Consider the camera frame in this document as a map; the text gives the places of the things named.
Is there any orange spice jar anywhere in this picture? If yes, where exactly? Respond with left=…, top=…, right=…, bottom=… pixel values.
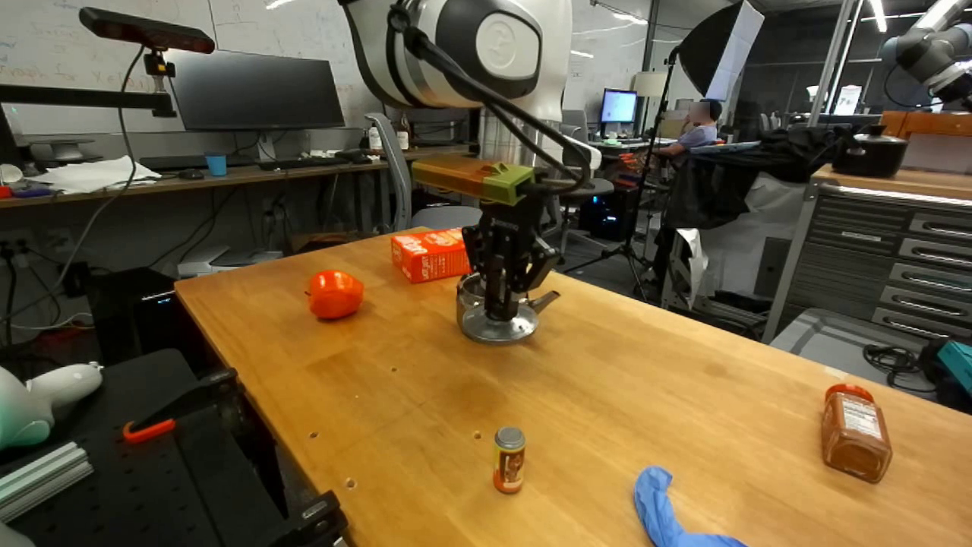
left=817, top=381, right=897, bottom=487

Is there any orange-handled black clamp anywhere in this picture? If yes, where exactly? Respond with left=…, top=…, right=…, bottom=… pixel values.
left=120, top=367, right=244, bottom=451

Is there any black bar clamp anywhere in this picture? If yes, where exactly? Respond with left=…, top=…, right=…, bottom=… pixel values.
left=263, top=489, right=353, bottom=547

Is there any seated person blue shirt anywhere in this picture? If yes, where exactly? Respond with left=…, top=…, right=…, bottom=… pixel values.
left=660, top=95, right=729, bottom=160

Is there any white paper stack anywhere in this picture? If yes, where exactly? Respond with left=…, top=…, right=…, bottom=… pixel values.
left=28, top=152, right=163, bottom=199

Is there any teal plastic device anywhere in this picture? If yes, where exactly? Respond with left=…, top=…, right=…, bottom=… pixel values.
left=934, top=339, right=972, bottom=403

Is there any long wooden desk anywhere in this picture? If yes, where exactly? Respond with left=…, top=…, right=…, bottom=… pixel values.
left=0, top=160, right=394, bottom=213

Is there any black softbox light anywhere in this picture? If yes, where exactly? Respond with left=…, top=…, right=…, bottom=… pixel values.
left=675, top=0, right=773, bottom=102

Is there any black jacket pile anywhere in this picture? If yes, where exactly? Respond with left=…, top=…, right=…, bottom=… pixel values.
left=666, top=124, right=847, bottom=234

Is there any white robot base green light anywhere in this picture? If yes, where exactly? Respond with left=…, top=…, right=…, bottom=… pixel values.
left=0, top=359, right=106, bottom=455

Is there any black cooking pot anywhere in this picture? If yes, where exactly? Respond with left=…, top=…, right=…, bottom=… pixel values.
left=828, top=132, right=910, bottom=182

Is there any black stereo camera bar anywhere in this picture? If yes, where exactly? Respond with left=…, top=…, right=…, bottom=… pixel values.
left=75, top=8, right=218, bottom=57

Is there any grey drawer cabinet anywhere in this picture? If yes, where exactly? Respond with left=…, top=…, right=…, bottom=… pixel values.
left=763, top=166, right=972, bottom=347

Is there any lit white computer monitor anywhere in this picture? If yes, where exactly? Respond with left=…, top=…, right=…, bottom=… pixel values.
left=827, top=83, right=867, bottom=120

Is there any orange wooden platform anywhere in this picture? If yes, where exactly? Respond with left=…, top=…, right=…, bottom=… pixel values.
left=879, top=106, right=972, bottom=142

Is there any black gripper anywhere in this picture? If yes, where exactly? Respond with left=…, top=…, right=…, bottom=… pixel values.
left=459, top=191, right=562, bottom=324

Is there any grey swivel office chair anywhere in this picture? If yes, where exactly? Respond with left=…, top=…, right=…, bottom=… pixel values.
left=531, top=120, right=616, bottom=269

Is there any orange toy tomato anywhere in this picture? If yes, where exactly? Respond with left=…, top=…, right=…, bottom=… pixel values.
left=304, top=269, right=368, bottom=325

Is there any blue cloth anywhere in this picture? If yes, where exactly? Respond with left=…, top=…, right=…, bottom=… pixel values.
left=631, top=464, right=752, bottom=547

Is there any large dark monitor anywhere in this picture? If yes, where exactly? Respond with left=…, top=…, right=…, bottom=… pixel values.
left=163, top=52, right=349, bottom=137

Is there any black computer case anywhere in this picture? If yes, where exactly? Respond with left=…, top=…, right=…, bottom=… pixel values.
left=81, top=266, right=189, bottom=364

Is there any black camera support arm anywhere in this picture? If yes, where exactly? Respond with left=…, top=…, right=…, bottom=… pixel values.
left=0, top=83, right=175, bottom=122

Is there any black straps bundle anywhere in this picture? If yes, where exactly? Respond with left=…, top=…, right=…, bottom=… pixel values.
left=862, top=340, right=951, bottom=378

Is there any black robot mounting board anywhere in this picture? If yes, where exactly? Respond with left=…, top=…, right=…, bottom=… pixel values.
left=0, top=347, right=353, bottom=547

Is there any orange cracker box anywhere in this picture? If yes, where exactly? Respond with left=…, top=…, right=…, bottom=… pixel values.
left=388, top=226, right=475, bottom=285

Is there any small orange label bottle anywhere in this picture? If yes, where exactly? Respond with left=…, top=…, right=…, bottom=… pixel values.
left=492, top=424, right=530, bottom=500

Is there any black keyboard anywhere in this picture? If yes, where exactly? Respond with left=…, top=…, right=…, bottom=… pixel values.
left=232, top=146, right=377, bottom=173

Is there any orange green wrist camera mount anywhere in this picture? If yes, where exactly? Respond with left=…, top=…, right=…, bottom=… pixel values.
left=409, top=154, right=538, bottom=210

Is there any lit blue computer monitor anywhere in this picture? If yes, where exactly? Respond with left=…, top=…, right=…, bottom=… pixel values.
left=597, top=86, right=645, bottom=132

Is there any silver metal teapot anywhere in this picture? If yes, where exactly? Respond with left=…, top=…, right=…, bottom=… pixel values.
left=454, top=272, right=562, bottom=347

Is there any aluminium profile rail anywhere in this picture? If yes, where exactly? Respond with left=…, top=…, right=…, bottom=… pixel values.
left=0, top=440, right=97, bottom=527

